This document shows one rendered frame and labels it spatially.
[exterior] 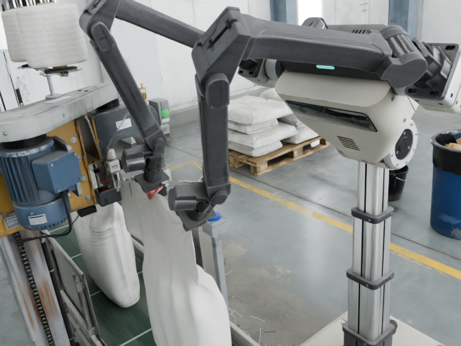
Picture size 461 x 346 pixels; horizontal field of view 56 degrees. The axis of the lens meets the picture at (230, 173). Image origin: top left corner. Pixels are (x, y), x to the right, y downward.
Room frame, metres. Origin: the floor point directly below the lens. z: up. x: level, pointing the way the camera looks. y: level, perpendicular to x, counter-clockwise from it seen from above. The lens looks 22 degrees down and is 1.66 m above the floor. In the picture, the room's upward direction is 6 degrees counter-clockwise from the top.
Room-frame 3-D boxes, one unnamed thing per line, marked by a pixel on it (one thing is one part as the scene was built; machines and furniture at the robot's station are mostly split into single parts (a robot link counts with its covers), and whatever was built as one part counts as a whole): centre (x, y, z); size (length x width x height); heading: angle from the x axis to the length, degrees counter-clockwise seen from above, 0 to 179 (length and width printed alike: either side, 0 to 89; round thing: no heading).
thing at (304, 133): (4.67, -0.86, 0.20); 0.67 x 0.43 x 0.15; 126
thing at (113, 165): (1.42, 0.40, 1.14); 0.05 x 0.04 x 0.16; 126
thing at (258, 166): (4.65, -0.49, 0.07); 1.20 x 0.82 x 0.14; 128
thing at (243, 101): (4.63, -0.13, 0.56); 0.66 x 0.43 x 0.15; 123
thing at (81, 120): (1.51, 0.52, 1.26); 0.22 x 0.05 x 0.16; 36
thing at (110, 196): (1.46, 0.45, 1.04); 0.08 x 0.06 x 0.05; 126
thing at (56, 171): (1.14, 0.48, 1.25); 0.10 x 0.08 x 0.12; 151
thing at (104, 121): (1.63, 0.43, 1.21); 0.30 x 0.25 x 0.30; 36
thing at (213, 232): (1.57, 0.09, 0.81); 0.08 x 0.08 x 0.06; 36
